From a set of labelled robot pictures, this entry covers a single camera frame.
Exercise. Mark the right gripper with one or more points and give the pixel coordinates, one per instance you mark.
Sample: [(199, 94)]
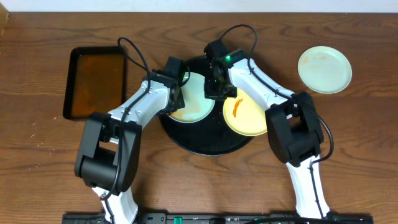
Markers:
[(209, 93)]

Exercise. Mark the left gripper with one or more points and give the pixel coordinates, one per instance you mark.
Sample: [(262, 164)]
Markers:
[(176, 102)]

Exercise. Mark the green plate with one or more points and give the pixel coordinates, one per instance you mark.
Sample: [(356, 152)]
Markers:
[(197, 107), (324, 70)]

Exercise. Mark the yellow plate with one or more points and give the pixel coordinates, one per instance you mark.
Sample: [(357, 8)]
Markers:
[(244, 116)]

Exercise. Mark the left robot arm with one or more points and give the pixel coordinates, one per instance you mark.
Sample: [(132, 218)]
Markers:
[(108, 156)]

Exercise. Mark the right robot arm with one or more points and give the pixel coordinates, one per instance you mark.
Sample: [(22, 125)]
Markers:
[(294, 128)]

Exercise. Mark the round black tray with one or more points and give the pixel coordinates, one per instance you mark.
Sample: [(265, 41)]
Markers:
[(210, 136)]

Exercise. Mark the black rectangular water tray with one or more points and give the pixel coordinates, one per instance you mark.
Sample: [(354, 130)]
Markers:
[(96, 81)]

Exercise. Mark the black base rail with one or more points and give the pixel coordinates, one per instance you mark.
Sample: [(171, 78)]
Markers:
[(162, 218)]

